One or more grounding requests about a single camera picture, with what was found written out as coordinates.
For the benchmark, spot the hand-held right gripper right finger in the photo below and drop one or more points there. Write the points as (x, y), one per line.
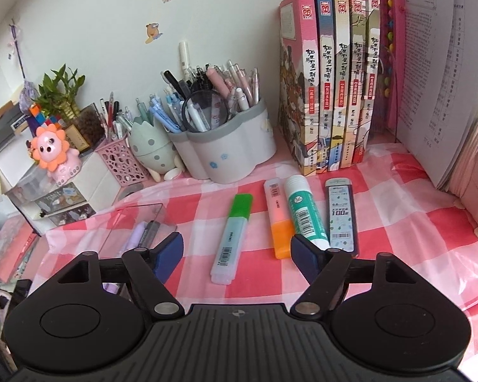
(306, 258)

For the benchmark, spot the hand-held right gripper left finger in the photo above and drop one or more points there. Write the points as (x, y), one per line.
(171, 254)

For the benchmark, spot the black marker pen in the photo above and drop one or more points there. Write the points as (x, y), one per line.
(149, 232)

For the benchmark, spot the orange highlighter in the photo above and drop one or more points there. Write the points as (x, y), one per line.
(281, 223)

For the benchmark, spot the green glue stick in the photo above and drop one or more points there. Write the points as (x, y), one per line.
(302, 207)

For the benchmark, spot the pencil lead refill case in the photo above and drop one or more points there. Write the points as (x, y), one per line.
(340, 215)

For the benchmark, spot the clear acrylic box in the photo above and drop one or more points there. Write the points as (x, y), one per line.
(131, 215)

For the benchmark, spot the green highlighter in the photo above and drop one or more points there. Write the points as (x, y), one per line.
(233, 238)

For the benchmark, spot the grey desk grommet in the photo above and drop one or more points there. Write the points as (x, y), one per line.
(133, 189)

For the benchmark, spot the pink checkered tablecloth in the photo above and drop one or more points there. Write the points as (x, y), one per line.
(382, 227)

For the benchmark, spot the white drawer organiser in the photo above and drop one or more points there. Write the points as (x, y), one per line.
(103, 183)

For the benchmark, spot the pink lattice pen holder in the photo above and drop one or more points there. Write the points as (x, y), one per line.
(121, 163)

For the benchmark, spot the green spotted egg pen holder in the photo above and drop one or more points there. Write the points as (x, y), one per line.
(151, 147)

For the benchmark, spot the white grey flower-shaped pen holder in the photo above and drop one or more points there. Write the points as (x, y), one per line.
(223, 155)

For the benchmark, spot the clear small drawer cabinet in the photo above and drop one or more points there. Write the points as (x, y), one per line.
(63, 199)

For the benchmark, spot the bunch of green pens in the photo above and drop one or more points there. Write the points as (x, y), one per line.
(141, 113)

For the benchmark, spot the black magnifying glass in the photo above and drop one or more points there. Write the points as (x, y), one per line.
(215, 115)

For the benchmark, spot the bunch of red black pens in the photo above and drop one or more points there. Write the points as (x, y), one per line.
(111, 119)

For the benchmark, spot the clear box with brown contents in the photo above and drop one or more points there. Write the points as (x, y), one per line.
(87, 125)

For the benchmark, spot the pink patterned flat box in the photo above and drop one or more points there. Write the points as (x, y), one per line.
(12, 246)

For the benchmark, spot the pink orange sunflower toy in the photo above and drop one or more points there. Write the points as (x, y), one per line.
(49, 147)

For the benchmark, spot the pink spine comic book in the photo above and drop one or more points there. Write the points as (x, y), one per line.
(298, 87)

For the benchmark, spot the striped olive comic book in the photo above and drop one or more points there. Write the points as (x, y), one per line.
(358, 87)

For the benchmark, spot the bunch of pastel pens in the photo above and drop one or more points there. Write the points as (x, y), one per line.
(239, 87)

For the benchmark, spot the pink pencil case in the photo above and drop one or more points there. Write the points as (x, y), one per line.
(474, 167)

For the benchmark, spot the colourful puzzle cube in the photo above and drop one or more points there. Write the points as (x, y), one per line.
(36, 113)

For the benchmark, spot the green bamboo plant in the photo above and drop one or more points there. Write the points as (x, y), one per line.
(59, 87)

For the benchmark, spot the white olive comic book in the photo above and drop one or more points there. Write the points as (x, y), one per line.
(372, 67)

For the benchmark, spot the stack of grey boxes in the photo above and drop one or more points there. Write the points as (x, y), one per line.
(4, 139)

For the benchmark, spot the pink abacus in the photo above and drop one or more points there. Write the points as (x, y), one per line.
(396, 67)

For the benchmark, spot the open paper book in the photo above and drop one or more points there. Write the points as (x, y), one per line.
(434, 87)

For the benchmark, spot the purple hanging sachet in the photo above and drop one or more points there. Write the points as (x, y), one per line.
(26, 95)

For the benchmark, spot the brown animal wall sticker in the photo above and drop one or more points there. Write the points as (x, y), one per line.
(153, 32)

